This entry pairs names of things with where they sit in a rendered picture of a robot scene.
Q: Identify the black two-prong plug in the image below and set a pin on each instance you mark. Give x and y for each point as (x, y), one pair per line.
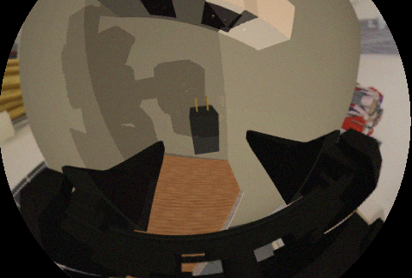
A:
(205, 128)

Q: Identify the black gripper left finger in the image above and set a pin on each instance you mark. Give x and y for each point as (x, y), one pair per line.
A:
(129, 187)

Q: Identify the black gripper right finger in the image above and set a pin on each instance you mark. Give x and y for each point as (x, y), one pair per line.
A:
(289, 163)

